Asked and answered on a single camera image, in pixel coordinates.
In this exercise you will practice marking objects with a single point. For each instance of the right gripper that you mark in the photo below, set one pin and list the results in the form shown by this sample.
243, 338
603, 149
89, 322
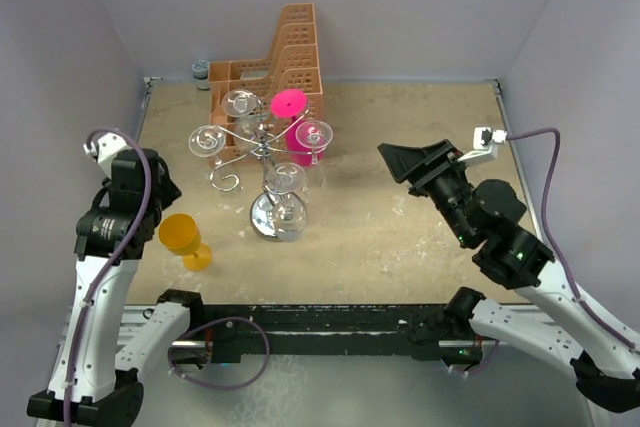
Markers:
404, 161

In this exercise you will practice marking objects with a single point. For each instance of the clear champagne flute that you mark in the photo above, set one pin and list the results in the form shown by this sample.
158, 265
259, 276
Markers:
315, 136

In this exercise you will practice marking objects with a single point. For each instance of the pink plastic goblet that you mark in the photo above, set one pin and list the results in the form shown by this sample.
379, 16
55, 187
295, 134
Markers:
292, 104

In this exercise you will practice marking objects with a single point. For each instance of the clear back wine glass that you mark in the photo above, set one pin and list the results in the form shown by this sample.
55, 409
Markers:
284, 181

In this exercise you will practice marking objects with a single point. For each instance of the clear wine glass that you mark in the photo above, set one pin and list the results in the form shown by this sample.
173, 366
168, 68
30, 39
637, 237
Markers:
207, 142
284, 181
245, 109

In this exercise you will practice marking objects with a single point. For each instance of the clear front wine glass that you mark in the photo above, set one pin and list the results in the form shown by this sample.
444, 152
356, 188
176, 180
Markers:
245, 109

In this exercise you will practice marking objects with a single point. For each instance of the yellow plastic goblet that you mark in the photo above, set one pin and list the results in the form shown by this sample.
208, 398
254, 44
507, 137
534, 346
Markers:
180, 235

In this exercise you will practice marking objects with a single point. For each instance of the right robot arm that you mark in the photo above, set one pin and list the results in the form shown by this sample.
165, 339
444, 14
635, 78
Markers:
585, 340

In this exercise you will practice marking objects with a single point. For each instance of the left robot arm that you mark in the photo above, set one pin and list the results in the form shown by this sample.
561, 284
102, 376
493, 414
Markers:
96, 382

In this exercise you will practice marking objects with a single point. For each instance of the chrome wine glass rack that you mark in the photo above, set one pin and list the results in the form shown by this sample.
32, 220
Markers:
224, 179

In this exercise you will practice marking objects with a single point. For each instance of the orange plastic file organizer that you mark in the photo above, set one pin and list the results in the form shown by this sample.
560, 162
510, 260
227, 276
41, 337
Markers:
291, 63

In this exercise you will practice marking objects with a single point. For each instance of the small grey cap bottle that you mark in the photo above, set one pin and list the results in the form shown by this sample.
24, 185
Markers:
200, 74

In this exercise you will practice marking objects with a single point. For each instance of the black base frame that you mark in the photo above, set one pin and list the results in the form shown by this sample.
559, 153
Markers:
423, 332

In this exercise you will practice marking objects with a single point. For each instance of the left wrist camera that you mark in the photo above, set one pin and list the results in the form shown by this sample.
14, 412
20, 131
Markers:
100, 147

